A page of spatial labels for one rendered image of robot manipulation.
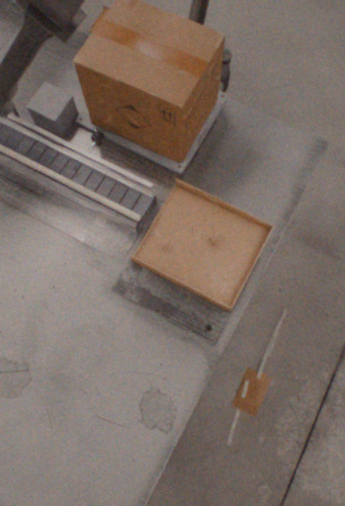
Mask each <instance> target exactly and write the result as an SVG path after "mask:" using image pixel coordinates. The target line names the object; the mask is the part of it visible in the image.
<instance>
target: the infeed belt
mask: <svg viewBox="0 0 345 506"><path fill-rule="evenodd" d="M0 144H1V145H3V146H5V147H7V148H9V149H11V150H13V151H15V152H18V153H20V154H21V155H23V156H25V158H27V159H29V160H31V161H33V162H36V163H38V164H40V165H41V166H43V167H45V168H47V169H49V170H52V171H54V172H56V173H58V174H60V176H62V177H64V178H66V179H68V180H71V181H73V182H75V183H77V184H79V185H81V186H83V187H85V188H87V189H90V190H91V191H93V192H95V194H97V195H99V196H101V197H103V198H105V199H108V200H110V201H112V202H114V203H116V204H118V205H120V206H122V207H124V208H127V209H129V210H131V211H132V212H134V213H136V214H138V215H139V217H140V219H139V221H136V220H134V219H132V218H130V217H128V216H126V215H123V214H121V213H119V211H117V210H115V209H113V208H111V207H109V206H107V205H104V204H102V203H100V202H98V201H96V200H94V199H92V198H90V197H88V196H85V195H83V194H81V192H79V191H77V190H75V189H73V188H71V187H68V186H67V185H65V184H63V183H61V182H59V181H57V180H55V179H53V178H50V177H48V176H47V175H46V174H45V173H43V172H41V171H39V170H37V169H35V168H32V167H30V166H28V165H26V164H24V163H22V162H20V161H18V160H17V159H14V158H12V156H10V155H8V154H6V153H4V152H2V151H0V153H2V154H4V155H6V156H8V158H10V159H12V160H14V161H17V162H19V163H21V164H23V165H25V166H27V167H28V168H30V169H32V170H35V171H37V172H39V173H41V174H43V176H45V177H47V178H49V179H50V180H53V181H55V182H57V183H59V184H61V185H63V186H65V187H67V188H70V189H72V190H74V191H75V192H77V194H79V195H81V196H83V197H85V198H88V199H90V200H92V201H94V202H96V203H98V204H100V205H102V206H104V207H107V208H109V209H111V210H113V211H115V212H116V213H118V214H120V215H121V216H123V217H126V218H128V219H130V220H132V221H134V222H136V223H139V222H140V221H141V219H142V217H143V216H145V214H146V213H147V210H148V208H149V207H150V205H151V203H152V202H153V200H154V199H153V198H152V197H150V196H148V195H146V194H142V193H141V191H139V190H137V189H135V188H133V187H129V185H127V184H124V183H122V182H120V181H118V180H116V179H114V178H112V177H110V176H108V175H105V173H103V172H101V171H99V170H97V169H94V168H93V167H91V166H87V165H85V164H82V163H81V162H79V161H77V160H75V159H73V158H71V157H68V155H66V154H64V153H62V152H59V151H58V150H56V149H54V148H52V147H49V146H47V145H45V144H43V143H41V142H39V141H37V140H35V139H33V138H32V137H30V136H28V135H26V134H24V133H22V132H20V131H18V130H15V129H13V128H11V127H9V126H6V125H4V124H2V123H0ZM117 182H118V183H117Z"/></svg>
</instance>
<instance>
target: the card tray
mask: <svg viewBox="0 0 345 506"><path fill-rule="evenodd" d="M273 227H274V225H273V224H271V223H269V222H267V221H265V220H263V219H261V218H259V217H257V216H254V215H252V214H250V213H248V212H246V211H245V210H243V209H241V208H237V207H235V206H233V205H231V204H229V203H227V202H225V201H223V200H221V199H218V198H216V197H214V196H212V195H210V194H208V193H206V191H204V190H201V189H198V188H196V187H194V186H192V185H190V184H188V183H186V182H184V181H182V180H179V179H177V178H176V185H175V187H174V188H173V190H172V193H171V194H170V196H169V198H168V199H167V201H166V203H165V204H164V206H163V208H161V209H160V212H159V214H158V215H157V217H156V219H155V220H154V222H153V224H152V225H151V226H150V228H149V229H148V232H147V234H146V235H145V237H144V238H142V240H141V242H140V243H139V245H138V247H137V248H136V251H135V253H134V254H133V256H131V255H129V256H130V259H131V260H132V261H134V262H135V263H137V264H139V265H140V266H142V267H145V269H147V270H149V271H151V272H153V273H155V274H157V275H158V276H160V277H163V278H165V279H167V280H169V281H171V282H173V283H175V284H177V285H178V286H180V288H183V289H185V290H187V291H189V292H191V293H193V294H195V295H197V296H200V297H202V298H204V299H206V300H208V301H210V302H212V303H214V304H215V305H216V306H217V307H220V308H222V309H224V310H226V311H228V312H230V311H231V309H232V308H233V305H234V303H235V301H236V299H237V298H238V297H239V295H240V293H241V291H242V289H243V286H244V284H245V282H246V280H247V278H248V276H249V275H250V273H251V271H252V269H253V266H254V264H255V262H257V260H258V258H259V256H260V254H261V252H262V250H263V247H264V245H265V244H266V242H267V240H268V238H269V236H270V234H271V232H272V229H273Z"/></svg>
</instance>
